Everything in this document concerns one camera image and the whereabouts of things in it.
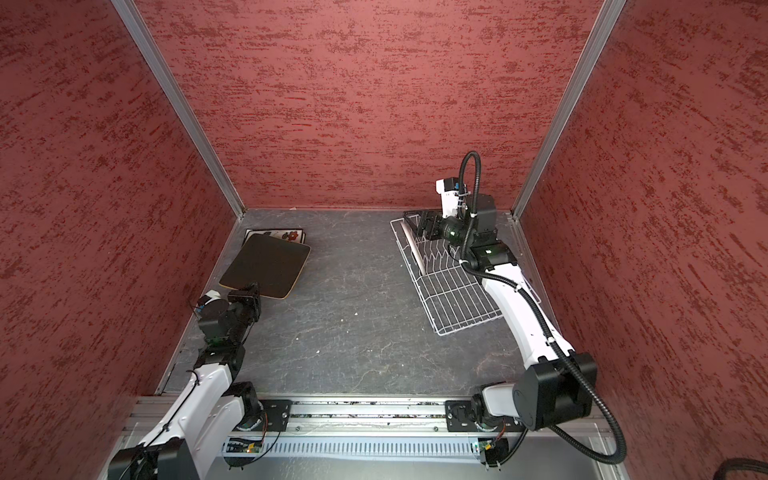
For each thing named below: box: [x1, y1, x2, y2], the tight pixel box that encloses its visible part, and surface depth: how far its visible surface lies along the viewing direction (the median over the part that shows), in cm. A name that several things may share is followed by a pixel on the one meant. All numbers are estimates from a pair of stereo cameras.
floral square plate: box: [242, 228, 306, 247], surface depth 112 cm
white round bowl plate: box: [400, 221, 426, 276], surface depth 90 cm
